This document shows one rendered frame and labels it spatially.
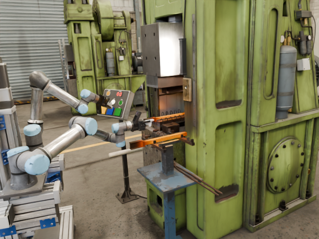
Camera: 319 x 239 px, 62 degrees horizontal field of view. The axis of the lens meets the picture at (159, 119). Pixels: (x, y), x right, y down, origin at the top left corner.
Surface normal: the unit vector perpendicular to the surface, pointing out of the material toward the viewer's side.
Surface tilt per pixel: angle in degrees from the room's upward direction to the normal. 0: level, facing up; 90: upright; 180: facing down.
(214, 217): 90
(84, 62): 89
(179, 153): 90
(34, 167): 92
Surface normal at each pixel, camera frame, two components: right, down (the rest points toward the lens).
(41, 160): 0.77, 0.17
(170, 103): 0.50, 0.20
